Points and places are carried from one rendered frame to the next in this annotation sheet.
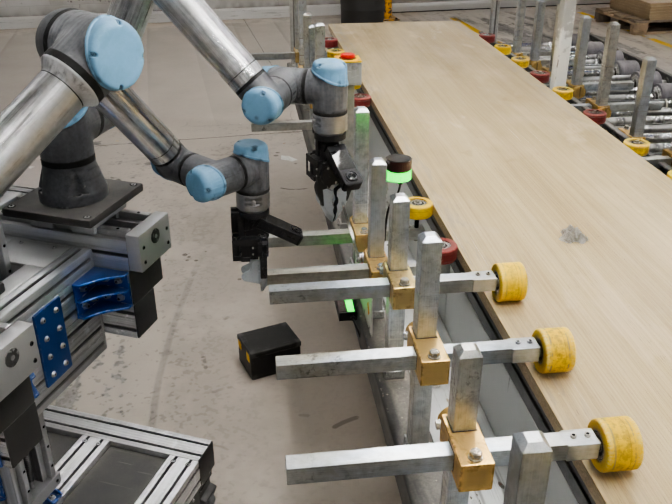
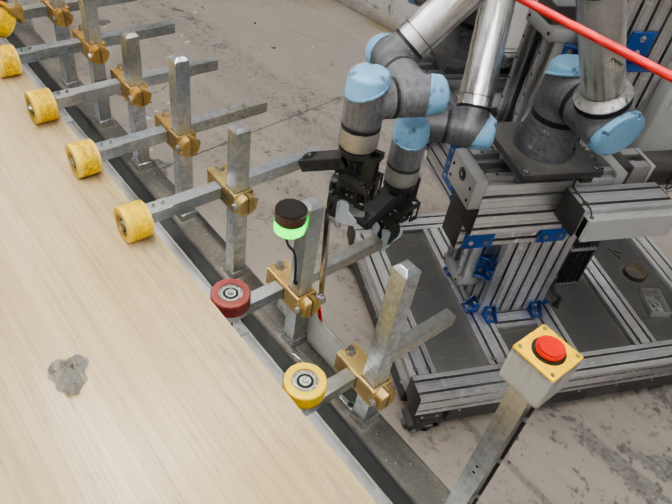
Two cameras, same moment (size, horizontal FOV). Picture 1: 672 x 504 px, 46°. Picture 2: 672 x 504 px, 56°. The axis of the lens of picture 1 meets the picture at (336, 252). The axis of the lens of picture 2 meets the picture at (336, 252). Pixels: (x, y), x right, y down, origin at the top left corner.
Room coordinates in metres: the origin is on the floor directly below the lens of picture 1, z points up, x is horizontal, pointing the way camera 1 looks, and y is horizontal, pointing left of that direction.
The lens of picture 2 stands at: (2.43, -0.62, 1.87)
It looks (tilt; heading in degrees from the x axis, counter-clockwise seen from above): 43 degrees down; 141
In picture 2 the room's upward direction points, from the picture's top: 10 degrees clockwise
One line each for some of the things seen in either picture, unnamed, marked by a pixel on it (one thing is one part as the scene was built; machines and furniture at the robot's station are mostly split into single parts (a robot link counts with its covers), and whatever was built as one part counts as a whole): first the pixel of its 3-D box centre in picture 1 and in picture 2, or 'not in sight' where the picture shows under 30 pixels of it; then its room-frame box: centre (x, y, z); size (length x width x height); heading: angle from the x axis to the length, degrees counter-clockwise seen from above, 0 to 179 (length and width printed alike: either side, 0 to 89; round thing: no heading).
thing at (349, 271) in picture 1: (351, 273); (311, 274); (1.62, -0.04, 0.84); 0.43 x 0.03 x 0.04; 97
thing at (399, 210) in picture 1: (395, 299); (236, 213); (1.42, -0.13, 0.89); 0.04 x 0.04 x 0.48; 7
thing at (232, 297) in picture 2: (439, 264); (230, 309); (1.65, -0.25, 0.85); 0.08 x 0.08 x 0.11
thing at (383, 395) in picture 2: (361, 232); (365, 377); (1.90, -0.07, 0.82); 0.14 x 0.06 x 0.05; 7
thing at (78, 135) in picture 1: (64, 123); (570, 87); (1.64, 0.59, 1.21); 0.13 x 0.12 x 0.14; 167
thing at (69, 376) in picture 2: (574, 232); (66, 371); (1.70, -0.58, 0.91); 0.09 x 0.07 x 0.02; 163
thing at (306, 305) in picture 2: (378, 267); (292, 290); (1.65, -0.10, 0.85); 0.14 x 0.06 x 0.05; 7
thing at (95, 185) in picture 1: (71, 174); (550, 128); (1.64, 0.59, 1.09); 0.15 x 0.15 x 0.10
